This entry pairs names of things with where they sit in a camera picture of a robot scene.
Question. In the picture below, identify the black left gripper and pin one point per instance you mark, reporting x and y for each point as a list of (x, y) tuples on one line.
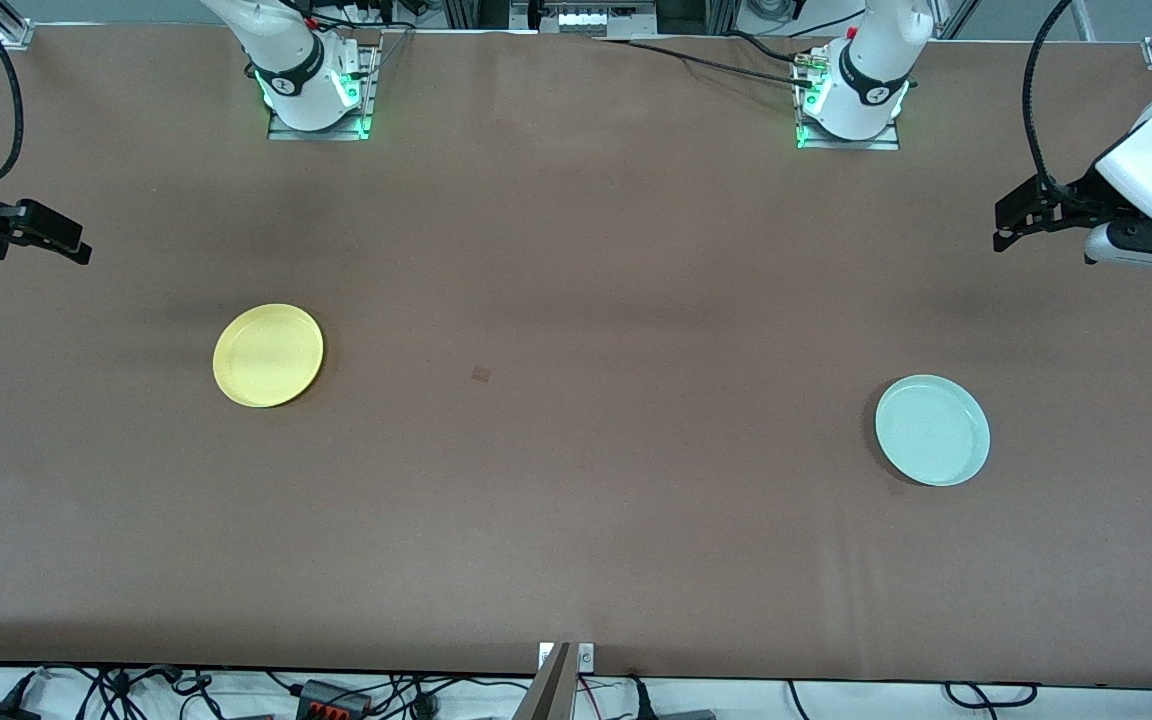
[(1079, 196)]

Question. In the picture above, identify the pale green round plate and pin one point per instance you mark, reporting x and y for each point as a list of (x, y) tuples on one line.
[(932, 430)]

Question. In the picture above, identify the yellow round plate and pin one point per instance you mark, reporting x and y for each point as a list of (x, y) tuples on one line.
[(268, 355)]

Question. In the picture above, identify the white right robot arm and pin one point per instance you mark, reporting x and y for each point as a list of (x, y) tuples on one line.
[(286, 70)]

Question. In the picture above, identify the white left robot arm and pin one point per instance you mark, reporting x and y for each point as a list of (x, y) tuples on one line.
[(871, 70)]

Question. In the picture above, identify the grey connector box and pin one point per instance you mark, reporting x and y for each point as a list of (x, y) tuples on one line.
[(586, 20)]

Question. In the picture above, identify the black orange power strip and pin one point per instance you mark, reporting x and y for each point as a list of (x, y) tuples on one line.
[(331, 700)]

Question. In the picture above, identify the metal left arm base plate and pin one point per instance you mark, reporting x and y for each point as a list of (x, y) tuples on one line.
[(846, 145)]

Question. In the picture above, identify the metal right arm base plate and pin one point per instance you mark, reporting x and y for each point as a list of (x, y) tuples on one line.
[(316, 135)]

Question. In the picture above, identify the white metal bracket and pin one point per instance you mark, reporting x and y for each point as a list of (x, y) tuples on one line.
[(545, 655), (586, 656)]

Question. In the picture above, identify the grey camera stand post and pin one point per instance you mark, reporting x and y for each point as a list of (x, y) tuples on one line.
[(548, 695)]

